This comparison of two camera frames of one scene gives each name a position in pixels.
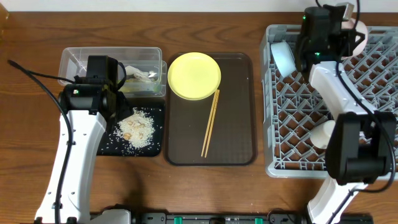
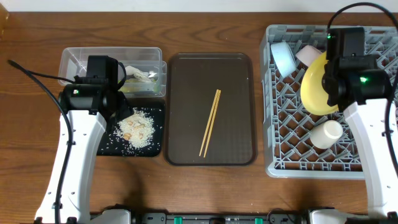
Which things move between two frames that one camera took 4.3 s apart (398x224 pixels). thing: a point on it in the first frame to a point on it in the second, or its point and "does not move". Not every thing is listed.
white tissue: x=130 y=70 does not move
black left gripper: x=123 y=109 does not move
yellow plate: x=194 y=76 to x=312 y=90
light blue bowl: x=284 y=57 does not move
